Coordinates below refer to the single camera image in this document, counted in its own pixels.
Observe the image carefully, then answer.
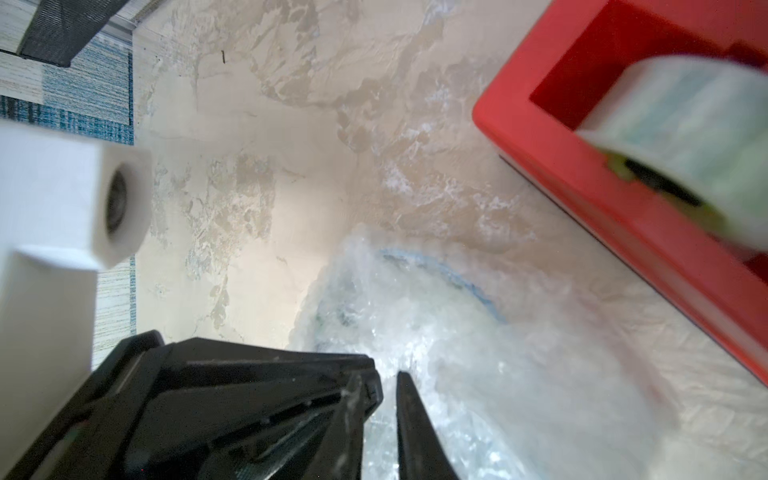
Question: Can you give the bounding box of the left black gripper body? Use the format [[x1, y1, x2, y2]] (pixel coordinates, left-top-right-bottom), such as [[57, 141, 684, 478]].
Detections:
[[2, 329, 175, 480]]

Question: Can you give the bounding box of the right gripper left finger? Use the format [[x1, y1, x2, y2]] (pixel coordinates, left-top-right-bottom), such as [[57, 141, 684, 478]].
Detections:
[[301, 374, 365, 480]]

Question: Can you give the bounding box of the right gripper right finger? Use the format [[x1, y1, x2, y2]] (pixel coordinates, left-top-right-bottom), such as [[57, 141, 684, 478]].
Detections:
[[396, 371, 459, 480]]

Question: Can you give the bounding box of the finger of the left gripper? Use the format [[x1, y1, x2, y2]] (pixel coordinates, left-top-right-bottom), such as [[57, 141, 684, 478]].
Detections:
[[149, 338, 383, 420], [124, 383, 341, 479]]

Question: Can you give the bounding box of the clear bubble wrap sheet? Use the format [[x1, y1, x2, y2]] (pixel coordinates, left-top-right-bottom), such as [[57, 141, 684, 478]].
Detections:
[[287, 224, 768, 480]]

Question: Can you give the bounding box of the red tape dispenser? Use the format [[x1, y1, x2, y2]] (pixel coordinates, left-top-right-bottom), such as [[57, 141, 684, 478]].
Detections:
[[471, 0, 768, 385]]

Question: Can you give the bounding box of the clear adhesive tape roll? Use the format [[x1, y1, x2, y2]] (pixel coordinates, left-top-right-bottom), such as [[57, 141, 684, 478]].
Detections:
[[575, 55, 767, 251]]

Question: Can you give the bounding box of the black wire mesh shelf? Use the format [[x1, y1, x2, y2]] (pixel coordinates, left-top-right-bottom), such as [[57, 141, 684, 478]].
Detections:
[[16, 0, 128, 68]]

